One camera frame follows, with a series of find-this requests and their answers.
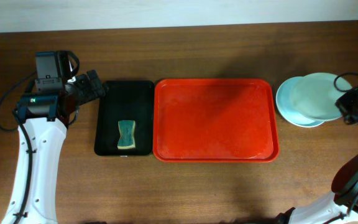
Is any light blue plate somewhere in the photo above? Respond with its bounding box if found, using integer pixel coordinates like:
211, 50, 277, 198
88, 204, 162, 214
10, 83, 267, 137
275, 77, 307, 121

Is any mint green plate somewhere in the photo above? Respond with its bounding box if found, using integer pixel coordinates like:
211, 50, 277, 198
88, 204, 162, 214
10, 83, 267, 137
289, 73, 352, 121

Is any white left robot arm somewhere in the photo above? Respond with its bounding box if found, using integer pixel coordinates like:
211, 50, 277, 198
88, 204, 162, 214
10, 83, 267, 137
2, 70, 107, 223

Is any black plastic tray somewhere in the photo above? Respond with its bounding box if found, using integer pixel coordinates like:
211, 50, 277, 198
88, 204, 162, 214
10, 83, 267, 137
94, 80, 155, 156

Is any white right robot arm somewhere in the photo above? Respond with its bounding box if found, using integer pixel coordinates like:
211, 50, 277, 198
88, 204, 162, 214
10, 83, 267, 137
274, 155, 358, 224

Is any green and yellow sponge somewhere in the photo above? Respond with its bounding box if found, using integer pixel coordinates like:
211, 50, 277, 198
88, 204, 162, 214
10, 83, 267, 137
117, 120, 135, 149

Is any red plastic tray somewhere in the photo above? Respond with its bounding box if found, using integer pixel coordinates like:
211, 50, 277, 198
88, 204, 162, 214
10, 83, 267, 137
152, 78, 280, 163

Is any white plate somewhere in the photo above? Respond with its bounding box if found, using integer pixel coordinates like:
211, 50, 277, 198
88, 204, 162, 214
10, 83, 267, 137
287, 118, 324, 128

